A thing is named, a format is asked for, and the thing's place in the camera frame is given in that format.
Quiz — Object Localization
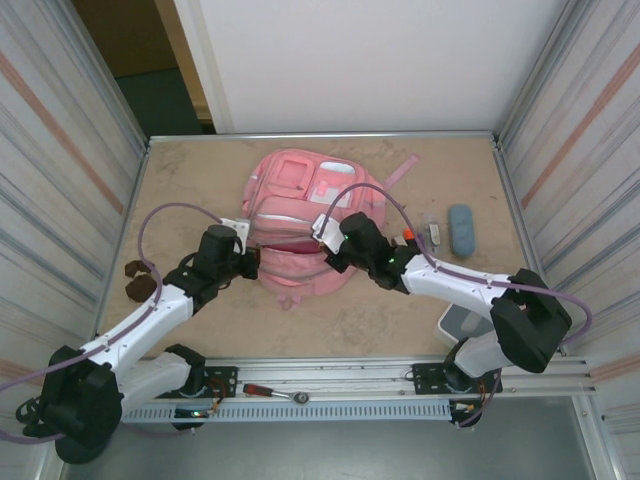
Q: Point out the pink backpack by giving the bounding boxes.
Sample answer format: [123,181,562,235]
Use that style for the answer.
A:
[241,147,420,310]

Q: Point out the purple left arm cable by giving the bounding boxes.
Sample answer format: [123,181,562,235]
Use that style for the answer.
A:
[0,202,226,446]

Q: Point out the red handled ratchet wrench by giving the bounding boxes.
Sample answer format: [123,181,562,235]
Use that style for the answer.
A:
[243,382,311,405]

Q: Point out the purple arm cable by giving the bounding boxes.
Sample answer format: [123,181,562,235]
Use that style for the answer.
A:
[327,183,594,430]
[0,202,226,446]

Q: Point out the aluminium back rail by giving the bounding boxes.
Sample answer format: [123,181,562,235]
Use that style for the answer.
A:
[147,131,501,147]

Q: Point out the aluminium side rail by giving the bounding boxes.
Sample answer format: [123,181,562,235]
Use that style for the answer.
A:
[89,137,152,361]
[492,133,566,357]

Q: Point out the white flat box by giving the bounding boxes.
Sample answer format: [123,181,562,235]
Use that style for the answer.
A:
[437,304,494,349]

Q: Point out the white door frame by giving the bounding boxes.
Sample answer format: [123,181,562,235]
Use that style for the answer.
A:
[172,0,236,135]

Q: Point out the small circuit board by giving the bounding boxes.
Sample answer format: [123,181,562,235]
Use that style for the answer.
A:
[173,407,221,420]
[448,398,484,417]

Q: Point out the aluminium front rail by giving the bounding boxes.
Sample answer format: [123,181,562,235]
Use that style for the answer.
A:
[59,354,599,401]

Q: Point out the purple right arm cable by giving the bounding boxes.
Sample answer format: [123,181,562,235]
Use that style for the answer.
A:
[327,183,594,430]

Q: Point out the black round base stand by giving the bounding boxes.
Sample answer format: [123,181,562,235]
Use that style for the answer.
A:
[15,397,110,465]

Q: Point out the blue grey pencil case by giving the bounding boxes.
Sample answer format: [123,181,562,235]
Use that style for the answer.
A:
[447,202,480,260]

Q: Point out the grey slotted cable duct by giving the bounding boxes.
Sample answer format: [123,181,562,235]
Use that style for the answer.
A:
[122,402,451,424]

